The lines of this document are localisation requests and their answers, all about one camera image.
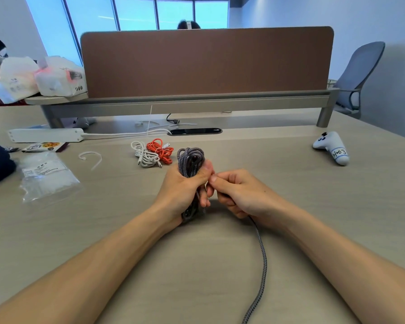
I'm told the person's left hand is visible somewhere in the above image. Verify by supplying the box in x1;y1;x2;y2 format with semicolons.
152;159;215;230

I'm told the person's right hand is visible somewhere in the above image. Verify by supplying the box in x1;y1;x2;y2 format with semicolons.
207;169;292;230

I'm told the grey braided cable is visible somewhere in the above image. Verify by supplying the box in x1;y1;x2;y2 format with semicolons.
176;147;268;324

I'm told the red cable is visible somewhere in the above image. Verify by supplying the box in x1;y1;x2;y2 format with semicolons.
146;138;175;165

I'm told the white cable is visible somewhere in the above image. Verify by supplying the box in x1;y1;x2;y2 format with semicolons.
130;141;162;168

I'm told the clear bag of zip ties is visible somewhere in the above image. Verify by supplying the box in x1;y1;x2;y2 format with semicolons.
19;151;81;203

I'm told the person's left forearm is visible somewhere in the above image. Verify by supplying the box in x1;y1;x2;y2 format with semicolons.
0;205;176;324

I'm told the person's right forearm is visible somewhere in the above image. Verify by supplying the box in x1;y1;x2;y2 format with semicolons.
273;206;405;324

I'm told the grey metal desk shelf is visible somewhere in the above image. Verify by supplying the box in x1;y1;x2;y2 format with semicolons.
40;87;340;129

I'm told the white labelled hand controller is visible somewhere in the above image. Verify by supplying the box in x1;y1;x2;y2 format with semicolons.
312;131;351;167

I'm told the small white rounded object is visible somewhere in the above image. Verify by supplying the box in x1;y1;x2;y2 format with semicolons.
72;117;97;129

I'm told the brown desk divider panel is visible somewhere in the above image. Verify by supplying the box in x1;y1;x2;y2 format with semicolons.
80;26;335;99

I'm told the white printed snack packet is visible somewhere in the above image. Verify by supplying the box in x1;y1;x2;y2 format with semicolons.
21;142;69;153

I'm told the white power strip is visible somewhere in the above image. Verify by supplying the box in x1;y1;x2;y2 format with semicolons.
8;128;85;144

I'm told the round beige shelf board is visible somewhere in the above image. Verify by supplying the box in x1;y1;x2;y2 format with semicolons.
24;92;88;106

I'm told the white tissue pack pink label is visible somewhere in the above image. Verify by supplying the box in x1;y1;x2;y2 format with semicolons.
33;56;88;98

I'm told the grey office chair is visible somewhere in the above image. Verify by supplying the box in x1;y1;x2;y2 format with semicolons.
330;41;386;120

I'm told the large glass window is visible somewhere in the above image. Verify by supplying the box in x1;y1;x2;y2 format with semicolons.
24;0;230;66

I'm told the white power strip cord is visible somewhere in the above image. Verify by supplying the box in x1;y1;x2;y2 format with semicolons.
82;128;172;139

